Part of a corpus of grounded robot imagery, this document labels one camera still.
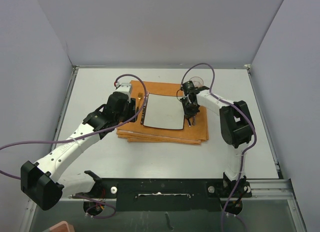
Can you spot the white square plate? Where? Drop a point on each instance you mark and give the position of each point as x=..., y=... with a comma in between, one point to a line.
x=164, y=112

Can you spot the orange cloth napkin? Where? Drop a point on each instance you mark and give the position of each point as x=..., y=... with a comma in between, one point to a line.
x=188, y=135

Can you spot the gold fork green handle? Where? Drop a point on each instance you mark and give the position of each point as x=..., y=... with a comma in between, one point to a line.
x=140, y=96

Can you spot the silver fork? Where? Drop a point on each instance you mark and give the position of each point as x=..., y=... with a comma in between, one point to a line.
x=144, y=108

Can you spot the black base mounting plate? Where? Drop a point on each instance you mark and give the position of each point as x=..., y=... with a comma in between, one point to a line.
x=171, y=194

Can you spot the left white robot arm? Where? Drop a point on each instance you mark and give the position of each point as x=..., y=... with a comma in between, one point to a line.
x=39, y=180

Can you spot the copper bowl spoon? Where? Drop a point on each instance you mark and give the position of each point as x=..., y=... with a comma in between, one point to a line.
x=193, y=121

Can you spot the pink box corner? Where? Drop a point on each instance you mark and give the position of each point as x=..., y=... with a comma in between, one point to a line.
x=62, y=226

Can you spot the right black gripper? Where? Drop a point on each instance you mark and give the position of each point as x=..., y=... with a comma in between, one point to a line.
x=188, y=113

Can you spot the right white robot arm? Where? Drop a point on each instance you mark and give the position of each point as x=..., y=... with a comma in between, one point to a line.
x=236, y=125

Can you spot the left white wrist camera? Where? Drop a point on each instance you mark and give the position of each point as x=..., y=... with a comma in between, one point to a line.
x=125, y=88

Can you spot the clear drinking glass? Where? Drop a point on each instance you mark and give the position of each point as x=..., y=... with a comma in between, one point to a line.
x=197, y=81

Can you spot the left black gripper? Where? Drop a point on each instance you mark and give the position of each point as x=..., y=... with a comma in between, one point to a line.
x=130, y=106

